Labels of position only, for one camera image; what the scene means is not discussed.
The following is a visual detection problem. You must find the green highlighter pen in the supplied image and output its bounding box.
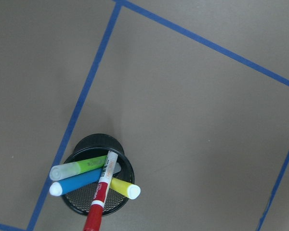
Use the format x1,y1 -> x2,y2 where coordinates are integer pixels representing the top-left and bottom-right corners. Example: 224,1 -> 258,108
49,155 -> 107,181

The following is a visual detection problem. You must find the blue highlighter pen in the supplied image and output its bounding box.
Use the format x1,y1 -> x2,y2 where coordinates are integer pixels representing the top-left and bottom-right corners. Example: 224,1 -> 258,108
49,168 -> 102,196

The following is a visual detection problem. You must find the yellow highlighter pen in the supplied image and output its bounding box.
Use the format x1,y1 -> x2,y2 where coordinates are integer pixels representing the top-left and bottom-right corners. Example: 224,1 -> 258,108
110,178 -> 141,200

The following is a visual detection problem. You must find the red white marker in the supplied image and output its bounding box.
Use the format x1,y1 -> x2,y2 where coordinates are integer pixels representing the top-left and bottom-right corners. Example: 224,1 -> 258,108
83,151 -> 118,231

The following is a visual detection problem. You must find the black mesh pen cup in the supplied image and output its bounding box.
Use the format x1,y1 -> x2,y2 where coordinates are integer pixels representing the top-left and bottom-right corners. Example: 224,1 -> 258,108
61,133 -> 134,216

